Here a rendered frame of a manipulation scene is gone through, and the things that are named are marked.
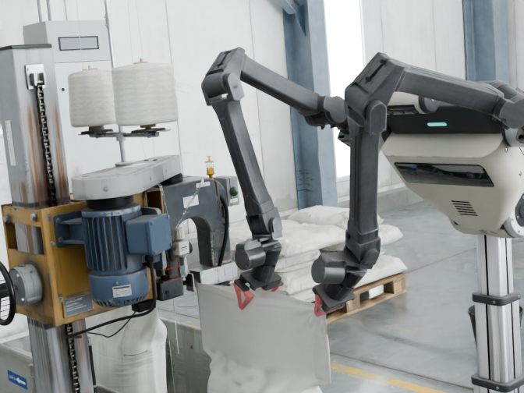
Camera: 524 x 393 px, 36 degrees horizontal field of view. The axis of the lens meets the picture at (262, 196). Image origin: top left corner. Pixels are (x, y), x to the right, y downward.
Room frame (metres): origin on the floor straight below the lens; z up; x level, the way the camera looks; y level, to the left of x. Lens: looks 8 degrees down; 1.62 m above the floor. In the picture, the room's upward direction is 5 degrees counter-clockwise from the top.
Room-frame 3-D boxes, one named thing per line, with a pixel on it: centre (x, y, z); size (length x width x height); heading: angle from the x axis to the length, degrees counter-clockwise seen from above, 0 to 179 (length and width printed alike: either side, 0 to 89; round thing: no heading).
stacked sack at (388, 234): (5.67, -0.63, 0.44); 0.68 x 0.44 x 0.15; 132
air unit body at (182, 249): (2.30, 0.25, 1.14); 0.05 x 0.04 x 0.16; 132
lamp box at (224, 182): (2.51, 0.11, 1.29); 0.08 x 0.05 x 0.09; 42
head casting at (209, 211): (2.50, 0.30, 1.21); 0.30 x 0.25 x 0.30; 42
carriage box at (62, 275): (2.25, 0.53, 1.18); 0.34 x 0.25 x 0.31; 132
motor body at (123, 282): (2.05, 0.39, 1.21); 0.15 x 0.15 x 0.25
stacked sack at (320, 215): (5.84, -0.50, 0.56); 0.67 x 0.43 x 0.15; 42
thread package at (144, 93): (2.15, 0.28, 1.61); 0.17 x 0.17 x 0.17
